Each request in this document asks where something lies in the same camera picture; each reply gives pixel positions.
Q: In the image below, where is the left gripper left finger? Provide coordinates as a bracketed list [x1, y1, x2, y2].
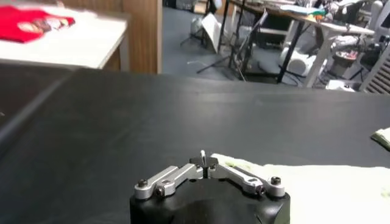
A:
[133, 156, 208, 200]

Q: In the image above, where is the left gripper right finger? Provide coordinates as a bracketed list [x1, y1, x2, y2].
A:
[204, 156, 286, 198]

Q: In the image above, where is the light green T-shirt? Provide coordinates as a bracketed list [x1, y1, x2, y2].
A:
[199, 127, 390, 224]

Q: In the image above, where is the white cylindrical machine base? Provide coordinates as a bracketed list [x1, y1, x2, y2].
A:
[278, 45, 319, 77]

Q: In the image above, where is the black tripod stand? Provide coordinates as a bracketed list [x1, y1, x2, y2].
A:
[196, 9, 269, 82]

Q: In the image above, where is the wooden cabinet panel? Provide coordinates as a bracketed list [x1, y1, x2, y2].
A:
[62, 0, 163, 75]

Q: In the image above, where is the white leaning board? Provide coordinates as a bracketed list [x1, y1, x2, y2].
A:
[200, 12, 223, 54]

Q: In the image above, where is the small white floor fan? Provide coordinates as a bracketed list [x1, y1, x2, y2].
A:
[190, 16, 204, 35]

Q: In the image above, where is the white side table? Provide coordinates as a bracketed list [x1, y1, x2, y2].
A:
[0, 2, 130, 72]

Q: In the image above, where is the white slatted panel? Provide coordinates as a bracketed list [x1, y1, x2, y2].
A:
[359, 45, 390, 95]

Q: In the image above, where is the long cluttered work desk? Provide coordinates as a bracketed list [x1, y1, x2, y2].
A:
[227, 0, 375, 89]

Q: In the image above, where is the teal cloth pile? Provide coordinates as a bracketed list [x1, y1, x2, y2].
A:
[280, 4, 327, 16]

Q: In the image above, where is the red printed garment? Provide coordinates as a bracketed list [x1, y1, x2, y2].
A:
[0, 5, 76, 44]

